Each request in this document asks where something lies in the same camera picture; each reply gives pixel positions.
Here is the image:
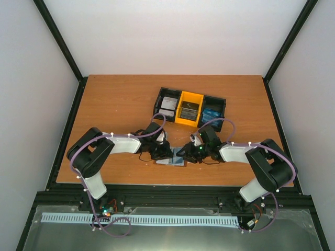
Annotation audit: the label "black frame post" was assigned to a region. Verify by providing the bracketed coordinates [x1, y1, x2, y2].
[33, 0, 84, 82]
[263, 0, 318, 84]

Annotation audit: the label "black frame post left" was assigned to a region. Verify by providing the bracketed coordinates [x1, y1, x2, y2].
[33, 0, 84, 82]

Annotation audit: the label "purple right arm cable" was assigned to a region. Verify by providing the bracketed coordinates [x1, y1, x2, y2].
[197, 118, 298, 233]

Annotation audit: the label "black bin right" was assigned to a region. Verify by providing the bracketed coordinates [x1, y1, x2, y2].
[197, 95, 226, 128]

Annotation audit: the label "light blue cable duct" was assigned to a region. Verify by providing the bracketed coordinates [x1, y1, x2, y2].
[40, 212, 239, 228]

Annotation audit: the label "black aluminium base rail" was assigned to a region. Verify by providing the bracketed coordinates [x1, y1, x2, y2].
[33, 182, 315, 218]

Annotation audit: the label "dark credit card stack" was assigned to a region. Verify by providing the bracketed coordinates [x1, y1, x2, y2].
[180, 101, 199, 121]

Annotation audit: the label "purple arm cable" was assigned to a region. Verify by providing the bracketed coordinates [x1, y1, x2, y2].
[70, 112, 167, 194]
[197, 118, 298, 233]

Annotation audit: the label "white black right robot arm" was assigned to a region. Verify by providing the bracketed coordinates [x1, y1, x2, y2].
[176, 125, 297, 203]

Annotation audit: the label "blue credit cards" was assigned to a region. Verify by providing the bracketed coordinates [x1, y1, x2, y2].
[169, 147, 186, 167]

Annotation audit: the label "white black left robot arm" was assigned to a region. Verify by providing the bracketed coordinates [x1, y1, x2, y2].
[66, 122, 173, 211]

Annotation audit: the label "white patterned credit card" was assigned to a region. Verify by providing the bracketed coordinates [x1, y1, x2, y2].
[155, 158, 171, 165]

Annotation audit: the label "blue credit card stack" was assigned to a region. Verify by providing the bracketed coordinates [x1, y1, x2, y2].
[201, 108, 222, 123]

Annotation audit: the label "metal sheet front plate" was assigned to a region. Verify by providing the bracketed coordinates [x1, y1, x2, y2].
[23, 206, 327, 250]

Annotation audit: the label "silver credit card stack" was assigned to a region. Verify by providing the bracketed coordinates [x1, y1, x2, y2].
[159, 97, 177, 117]

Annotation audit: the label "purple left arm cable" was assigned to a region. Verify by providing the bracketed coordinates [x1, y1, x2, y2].
[70, 112, 167, 194]

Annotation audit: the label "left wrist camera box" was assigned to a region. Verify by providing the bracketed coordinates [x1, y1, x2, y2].
[156, 131, 166, 144]

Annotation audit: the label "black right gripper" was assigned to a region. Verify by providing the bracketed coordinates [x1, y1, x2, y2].
[176, 141, 210, 164]

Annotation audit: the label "black frame post right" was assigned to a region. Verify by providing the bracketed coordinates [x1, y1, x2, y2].
[263, 0, 318, 84]

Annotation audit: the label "black bin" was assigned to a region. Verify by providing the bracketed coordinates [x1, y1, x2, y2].
[153, 87, 182, 122]
[197, 95, 226, 128]

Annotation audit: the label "brown leather card holder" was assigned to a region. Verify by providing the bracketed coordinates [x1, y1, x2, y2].
[154, 147, 187, 167]

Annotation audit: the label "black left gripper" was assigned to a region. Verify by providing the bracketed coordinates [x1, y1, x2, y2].
[148, 140, 174, 161]

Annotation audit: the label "black bin left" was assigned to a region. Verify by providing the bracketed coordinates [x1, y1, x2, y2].
[153, 87, 182, 122]

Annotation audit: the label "yellow bin middle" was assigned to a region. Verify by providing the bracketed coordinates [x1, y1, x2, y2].
[174, 91, 204, 128]

